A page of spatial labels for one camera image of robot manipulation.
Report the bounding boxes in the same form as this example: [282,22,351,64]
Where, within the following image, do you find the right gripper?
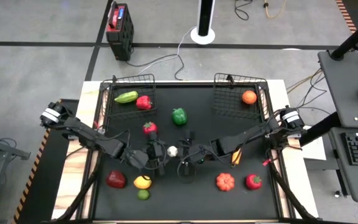
[177,130,209,177]

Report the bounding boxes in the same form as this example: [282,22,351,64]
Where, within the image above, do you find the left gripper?
[146,132,167,177]

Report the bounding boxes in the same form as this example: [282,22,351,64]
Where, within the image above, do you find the yellow lemon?
[133,175,152,190]

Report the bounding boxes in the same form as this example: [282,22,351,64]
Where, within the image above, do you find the green bell pepper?
[172,108,188,126]

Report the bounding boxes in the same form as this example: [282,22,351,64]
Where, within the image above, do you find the dark red bell pepper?
[105,169,127,189]

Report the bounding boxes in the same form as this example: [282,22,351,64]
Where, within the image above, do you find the bright red bell pepper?
[135,95,153,111]

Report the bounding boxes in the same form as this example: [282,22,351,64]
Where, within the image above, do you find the green cucumber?
[114,90,139,104]

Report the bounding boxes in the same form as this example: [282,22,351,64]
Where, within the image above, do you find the red strawberry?
[245,174,263,190]

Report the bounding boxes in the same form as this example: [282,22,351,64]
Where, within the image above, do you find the black table mat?
[93,85,279,220]

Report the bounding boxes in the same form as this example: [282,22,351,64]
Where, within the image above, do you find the orange pumpkin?
[216,172,236,192]

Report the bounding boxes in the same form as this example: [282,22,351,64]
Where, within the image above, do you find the orange fruit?
[242,90,258,105]

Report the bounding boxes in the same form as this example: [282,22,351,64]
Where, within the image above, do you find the black floor mat striped edge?
[11,98,80,224]

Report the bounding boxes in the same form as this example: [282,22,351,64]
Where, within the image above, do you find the red and black power box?
[105,2,135,62]

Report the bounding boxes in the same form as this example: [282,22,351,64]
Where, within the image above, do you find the white paper sheet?
[301,126,327,161]

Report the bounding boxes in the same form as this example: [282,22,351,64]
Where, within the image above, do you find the black cart base beam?
[299,111,343,147]

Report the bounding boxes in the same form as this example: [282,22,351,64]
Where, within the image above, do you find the black white pole with base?
[190,0,216,45]

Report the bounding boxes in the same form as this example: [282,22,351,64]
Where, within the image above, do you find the grey computer cart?
[318,49,358,203]

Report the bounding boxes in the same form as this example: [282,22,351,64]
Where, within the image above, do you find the black monitor pole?
[330,11,358,62]

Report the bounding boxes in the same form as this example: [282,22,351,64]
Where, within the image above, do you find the black wire basket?
[211,73,269,119]
[99,73,158,121]

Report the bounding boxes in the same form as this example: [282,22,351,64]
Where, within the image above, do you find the black floor cable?
[125,54,185,81]

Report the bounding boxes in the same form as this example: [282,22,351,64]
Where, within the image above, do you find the white floor cable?
[135,26,197,77]

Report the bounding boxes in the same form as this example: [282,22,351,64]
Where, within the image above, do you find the tan cable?
[286,67,323,94]

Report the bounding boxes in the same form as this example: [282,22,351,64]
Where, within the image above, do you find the thin black cables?
[300,73,329,110]

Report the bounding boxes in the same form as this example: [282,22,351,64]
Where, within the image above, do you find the looped black cable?
[234,0,254,21]

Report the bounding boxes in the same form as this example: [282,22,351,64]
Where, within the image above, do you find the orange floor cable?
[263,0,287,19]

